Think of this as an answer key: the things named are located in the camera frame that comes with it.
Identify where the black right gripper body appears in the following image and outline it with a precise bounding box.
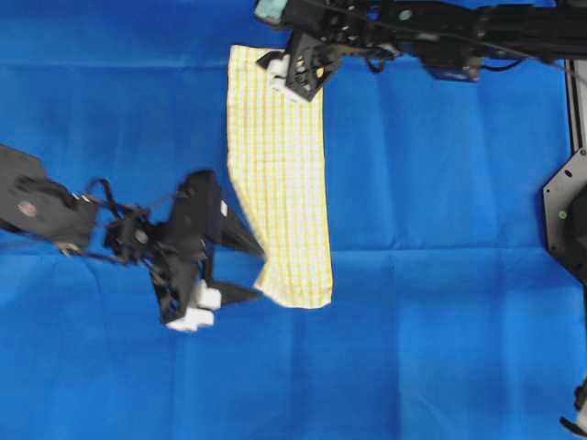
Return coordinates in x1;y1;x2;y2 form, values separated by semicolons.
285;31;342;102

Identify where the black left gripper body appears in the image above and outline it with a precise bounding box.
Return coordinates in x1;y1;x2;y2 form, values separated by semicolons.
150;170;227;331

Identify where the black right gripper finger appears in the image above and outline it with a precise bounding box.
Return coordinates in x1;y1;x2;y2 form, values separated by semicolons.
316;60;339;85
256;51;290;92

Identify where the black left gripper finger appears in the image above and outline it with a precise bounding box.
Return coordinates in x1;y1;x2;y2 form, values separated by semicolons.
208;280;262;310
220;201;265;258

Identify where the yellow white striped towel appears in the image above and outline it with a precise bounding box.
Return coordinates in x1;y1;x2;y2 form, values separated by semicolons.
227;45;334;309

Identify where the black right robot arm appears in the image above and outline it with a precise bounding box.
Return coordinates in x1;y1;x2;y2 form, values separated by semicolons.
254;1;586;102

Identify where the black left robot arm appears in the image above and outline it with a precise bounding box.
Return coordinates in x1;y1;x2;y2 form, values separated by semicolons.
1;146;265;333

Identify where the blue table cloth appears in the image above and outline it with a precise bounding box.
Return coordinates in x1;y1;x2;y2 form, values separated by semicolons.
1;1;586;439

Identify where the black white clamp object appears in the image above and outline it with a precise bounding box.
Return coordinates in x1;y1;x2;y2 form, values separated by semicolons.
559;379;586;439

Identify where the aluminium frame rail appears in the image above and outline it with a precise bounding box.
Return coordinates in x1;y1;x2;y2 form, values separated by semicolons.
564;60;586;156

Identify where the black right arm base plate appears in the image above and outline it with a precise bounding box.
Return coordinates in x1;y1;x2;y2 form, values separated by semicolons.
543;148;586;287

